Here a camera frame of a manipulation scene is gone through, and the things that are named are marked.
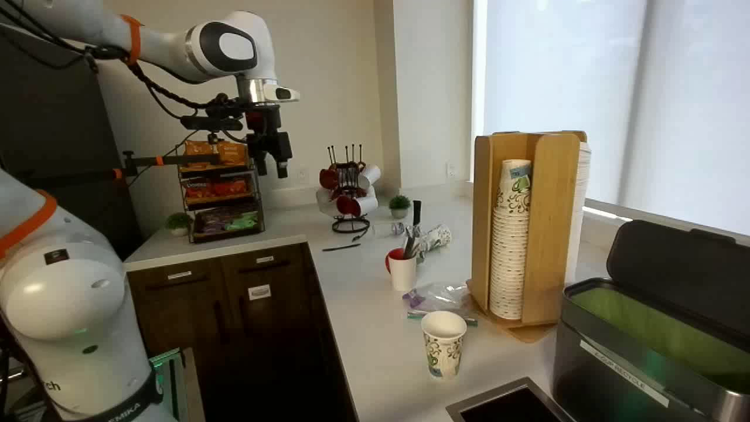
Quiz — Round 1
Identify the stack of floral paper cups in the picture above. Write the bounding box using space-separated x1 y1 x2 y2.
488 158 534 325

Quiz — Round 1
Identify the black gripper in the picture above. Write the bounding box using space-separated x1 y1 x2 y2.
245 104 295 180

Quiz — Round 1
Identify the clear plastic wrapper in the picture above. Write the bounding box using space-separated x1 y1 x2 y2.
404 279 473 322

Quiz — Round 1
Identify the white cabinet label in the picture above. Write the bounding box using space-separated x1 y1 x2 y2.
245 281 273 306

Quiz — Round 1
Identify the wooden cup dispenser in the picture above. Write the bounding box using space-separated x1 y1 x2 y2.
469 130 590 330

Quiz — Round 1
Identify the white roller window blind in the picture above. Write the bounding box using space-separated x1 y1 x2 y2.
624 0 750 237
481 0 652 206

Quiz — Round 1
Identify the white mug red handle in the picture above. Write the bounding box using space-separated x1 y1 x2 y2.
381 247 421 293

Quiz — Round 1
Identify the wire snack rack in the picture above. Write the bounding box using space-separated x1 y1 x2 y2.
176 138 266 247

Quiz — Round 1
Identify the small dark utensil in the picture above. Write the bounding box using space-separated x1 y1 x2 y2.
319 240 364 257

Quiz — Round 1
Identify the dark wood cabinet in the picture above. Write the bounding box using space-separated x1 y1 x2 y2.
125 243 358 422

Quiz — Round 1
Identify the green bin liner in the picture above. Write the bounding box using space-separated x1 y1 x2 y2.
569 285 750 395

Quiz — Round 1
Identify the black camera stand rod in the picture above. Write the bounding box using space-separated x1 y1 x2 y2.
111 150 189 183

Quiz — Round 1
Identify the black mug tree stand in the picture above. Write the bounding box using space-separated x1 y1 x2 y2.
324 142 375 237

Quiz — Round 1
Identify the robot mounting base frame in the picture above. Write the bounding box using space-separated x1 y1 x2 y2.
147 346 191 422

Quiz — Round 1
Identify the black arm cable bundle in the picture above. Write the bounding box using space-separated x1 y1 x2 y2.
0 2 266 148

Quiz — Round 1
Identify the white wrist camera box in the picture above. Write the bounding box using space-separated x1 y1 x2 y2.
245 77 303 109

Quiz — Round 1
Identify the black panel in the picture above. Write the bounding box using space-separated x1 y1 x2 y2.
0 27 147 262

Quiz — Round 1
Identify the black stereo camera bar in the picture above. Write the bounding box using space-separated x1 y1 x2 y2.
181 115 245 133

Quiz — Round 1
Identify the small potted green plant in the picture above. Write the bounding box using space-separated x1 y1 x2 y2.
387 192 413 224
163 210 195 240

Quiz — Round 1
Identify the steel trash bin black lid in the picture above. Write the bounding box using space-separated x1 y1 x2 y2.
550 218 750 422

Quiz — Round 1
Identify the black counter sink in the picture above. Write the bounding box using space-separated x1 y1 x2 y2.
442 375 577 422

